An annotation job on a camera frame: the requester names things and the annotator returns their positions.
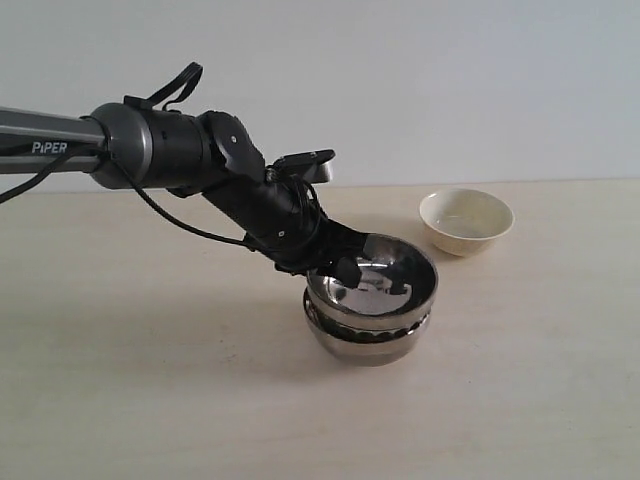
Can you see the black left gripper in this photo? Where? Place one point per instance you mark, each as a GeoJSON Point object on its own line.
{"type": "Point", "coordinates": [284, 220]}

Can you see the ribbed steel bowl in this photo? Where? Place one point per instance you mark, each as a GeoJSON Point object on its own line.
{"type": "Point", "coordinates": [398, 284]}

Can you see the smooth steel bowl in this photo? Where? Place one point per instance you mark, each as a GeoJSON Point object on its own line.
{"type": "Point", "coordinates": [361, 347]}

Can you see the white ceramic bowl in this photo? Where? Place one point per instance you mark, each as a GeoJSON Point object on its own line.
{"type": "Point", "coordinates": [464, 222]}

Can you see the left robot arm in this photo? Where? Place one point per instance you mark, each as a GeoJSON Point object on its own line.
{"type": "Point", "coordinates": [134, 146]}

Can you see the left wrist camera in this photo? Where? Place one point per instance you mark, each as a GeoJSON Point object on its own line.
{"type": "Point", "coordinates": [312, 166]}

